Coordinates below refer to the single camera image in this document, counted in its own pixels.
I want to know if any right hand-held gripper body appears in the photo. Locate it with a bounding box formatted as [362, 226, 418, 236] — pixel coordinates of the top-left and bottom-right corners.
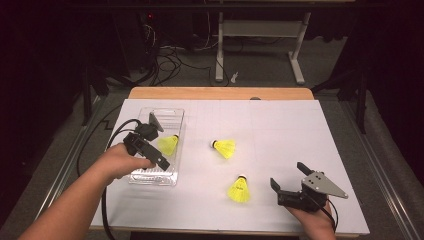
[277, 170, 349, 213]

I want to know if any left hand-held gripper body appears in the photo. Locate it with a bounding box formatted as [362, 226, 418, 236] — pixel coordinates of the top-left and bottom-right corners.
[122, 111, 166, 162]

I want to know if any yellow shuttlecock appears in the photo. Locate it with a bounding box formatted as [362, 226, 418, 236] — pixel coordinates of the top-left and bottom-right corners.
[157, 134, 180, 157]
[209, 139, 237, 160]
[227, 174, 252, 204]

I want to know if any clear plastic container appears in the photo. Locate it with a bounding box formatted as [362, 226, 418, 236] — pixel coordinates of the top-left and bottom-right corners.
[128, 107, 186, 187]

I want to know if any person's left hand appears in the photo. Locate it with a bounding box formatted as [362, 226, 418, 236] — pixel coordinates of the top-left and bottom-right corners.
[96, 143, 157, 186]

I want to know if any person's right hand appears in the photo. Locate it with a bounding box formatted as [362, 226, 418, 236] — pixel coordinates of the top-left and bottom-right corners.
[286, 203, 336, 231]

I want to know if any white board sheet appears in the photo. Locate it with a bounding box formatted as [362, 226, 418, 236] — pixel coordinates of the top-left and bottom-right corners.
[90, 98, 370, 236]

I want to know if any black metal stand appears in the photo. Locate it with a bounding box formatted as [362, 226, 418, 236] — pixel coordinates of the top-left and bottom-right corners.
[311, 66, 371, 134]
[81, 66, 111, 127]

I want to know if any black computer tower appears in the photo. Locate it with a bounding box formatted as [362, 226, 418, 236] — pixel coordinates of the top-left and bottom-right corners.
[113, 9, 158, 74]

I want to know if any right hand-held gripper black cable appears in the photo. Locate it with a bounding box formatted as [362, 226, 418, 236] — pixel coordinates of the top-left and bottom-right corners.
[313, 195, 339, 232]

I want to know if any hand-held gripper black cable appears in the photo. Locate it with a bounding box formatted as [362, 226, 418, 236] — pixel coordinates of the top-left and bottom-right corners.
[313, 195, 339, 232]
[77, 103, 143, 240]

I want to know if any metal floor rail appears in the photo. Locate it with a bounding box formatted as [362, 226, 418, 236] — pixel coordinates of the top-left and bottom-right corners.
[339, 99, 424, 240]
[24, 96, 108, 240]

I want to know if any left hand-held gripper black cable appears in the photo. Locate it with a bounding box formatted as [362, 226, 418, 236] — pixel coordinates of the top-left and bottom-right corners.
[77, 103, 143, 240]

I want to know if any tangle of floor cables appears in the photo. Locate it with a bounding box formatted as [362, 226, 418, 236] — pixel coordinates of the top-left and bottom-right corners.
[143, 23, 232, 88]

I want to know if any white metal desk frame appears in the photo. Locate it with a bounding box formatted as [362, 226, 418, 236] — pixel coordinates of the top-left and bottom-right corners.
[214, 11, 313, 86]

